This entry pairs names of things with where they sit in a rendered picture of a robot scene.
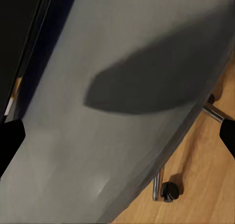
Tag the bookcase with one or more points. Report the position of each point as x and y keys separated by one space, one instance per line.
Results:
x=15 y=88

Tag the swivel chair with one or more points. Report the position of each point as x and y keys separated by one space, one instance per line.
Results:
x=109 y=90

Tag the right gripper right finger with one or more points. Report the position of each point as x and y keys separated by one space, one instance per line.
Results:
x=227 y=135

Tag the folder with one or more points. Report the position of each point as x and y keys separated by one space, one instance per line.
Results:
x=17 y=19

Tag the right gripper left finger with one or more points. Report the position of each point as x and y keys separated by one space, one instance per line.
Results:
x=12 y=135

